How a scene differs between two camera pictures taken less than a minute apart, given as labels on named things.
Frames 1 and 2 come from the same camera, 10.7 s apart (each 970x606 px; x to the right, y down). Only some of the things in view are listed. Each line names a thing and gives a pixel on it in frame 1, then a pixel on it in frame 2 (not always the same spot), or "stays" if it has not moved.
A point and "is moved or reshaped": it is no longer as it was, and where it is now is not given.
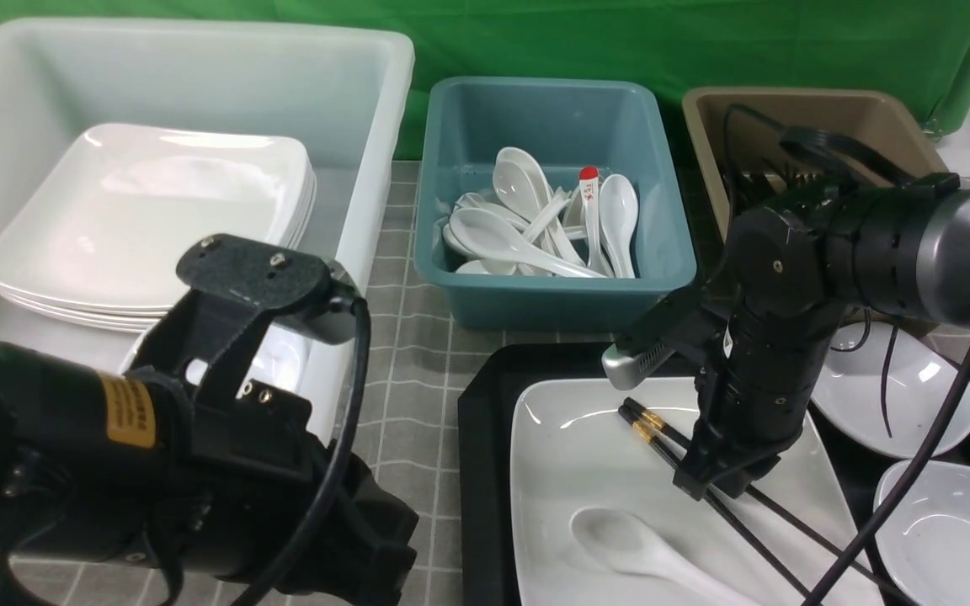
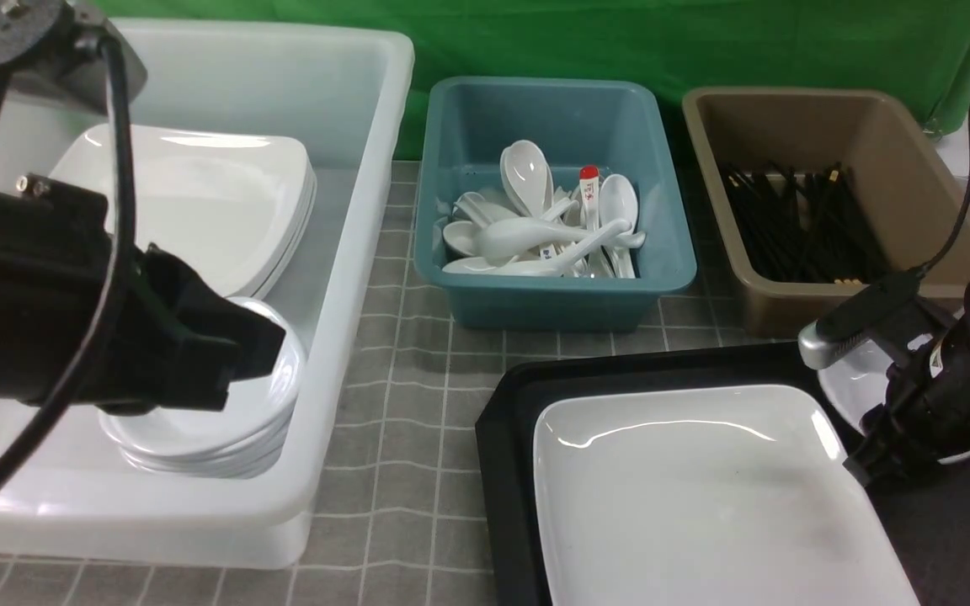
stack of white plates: [93, 241] stays
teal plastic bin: [617, 127] stays
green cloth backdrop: [931, 52] stays
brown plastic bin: [745, 166] stays
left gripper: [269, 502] → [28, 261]
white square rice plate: [573, 449] is moved or reshaped
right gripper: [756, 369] → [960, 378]
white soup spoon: [620, 541] → [499, 238]
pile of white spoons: [527, 228] stays
